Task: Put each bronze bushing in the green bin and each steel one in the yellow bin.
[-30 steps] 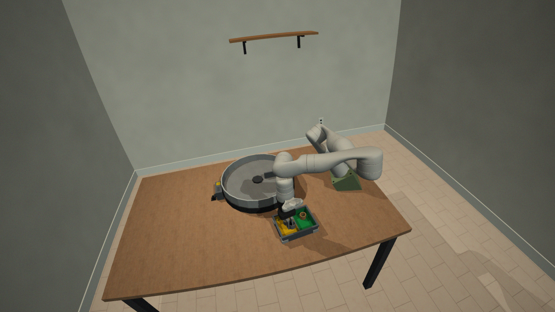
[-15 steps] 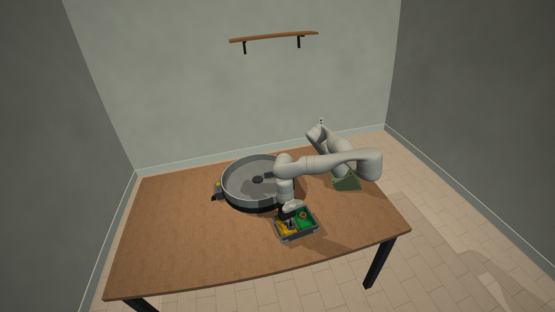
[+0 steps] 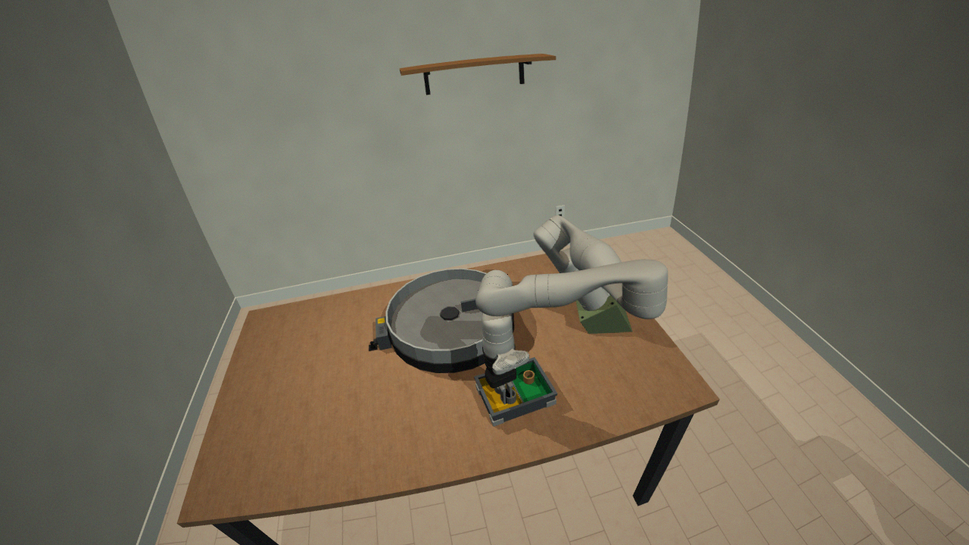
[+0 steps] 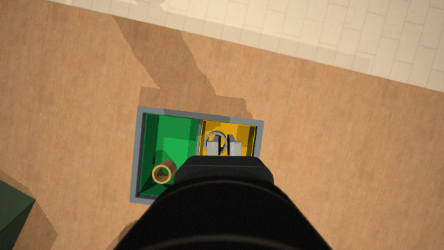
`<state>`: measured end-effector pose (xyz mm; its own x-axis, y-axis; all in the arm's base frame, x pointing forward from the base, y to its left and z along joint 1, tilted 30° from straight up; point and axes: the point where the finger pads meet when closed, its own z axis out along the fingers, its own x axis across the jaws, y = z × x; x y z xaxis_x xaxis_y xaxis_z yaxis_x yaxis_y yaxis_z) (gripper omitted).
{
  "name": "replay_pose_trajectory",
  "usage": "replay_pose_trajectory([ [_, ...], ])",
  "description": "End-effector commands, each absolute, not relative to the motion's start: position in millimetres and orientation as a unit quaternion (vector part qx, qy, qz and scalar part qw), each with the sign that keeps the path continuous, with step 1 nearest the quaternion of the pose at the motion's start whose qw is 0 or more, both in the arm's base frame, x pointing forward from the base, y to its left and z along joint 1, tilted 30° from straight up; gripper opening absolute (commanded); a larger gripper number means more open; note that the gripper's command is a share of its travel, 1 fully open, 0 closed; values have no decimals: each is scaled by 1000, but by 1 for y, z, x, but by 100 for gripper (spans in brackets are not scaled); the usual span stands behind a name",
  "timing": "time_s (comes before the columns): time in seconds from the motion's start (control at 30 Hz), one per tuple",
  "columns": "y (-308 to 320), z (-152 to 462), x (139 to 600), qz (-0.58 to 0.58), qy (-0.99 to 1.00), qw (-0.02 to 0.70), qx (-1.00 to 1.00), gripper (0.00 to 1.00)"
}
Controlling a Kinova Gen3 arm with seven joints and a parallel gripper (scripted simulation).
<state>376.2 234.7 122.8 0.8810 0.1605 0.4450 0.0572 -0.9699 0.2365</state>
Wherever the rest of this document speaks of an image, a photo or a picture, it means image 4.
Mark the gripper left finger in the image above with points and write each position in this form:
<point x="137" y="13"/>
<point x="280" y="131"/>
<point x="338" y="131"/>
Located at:
<point x="214" y="146"/>

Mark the grey metal sleeve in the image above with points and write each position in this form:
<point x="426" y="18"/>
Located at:
<point x="224" y="147"/>

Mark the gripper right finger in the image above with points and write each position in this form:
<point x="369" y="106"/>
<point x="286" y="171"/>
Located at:
<point x="233" y="147"/>

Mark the bronze bushing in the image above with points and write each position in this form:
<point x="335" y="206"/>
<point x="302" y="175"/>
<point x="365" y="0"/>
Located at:
<point x="158" y="174"/>

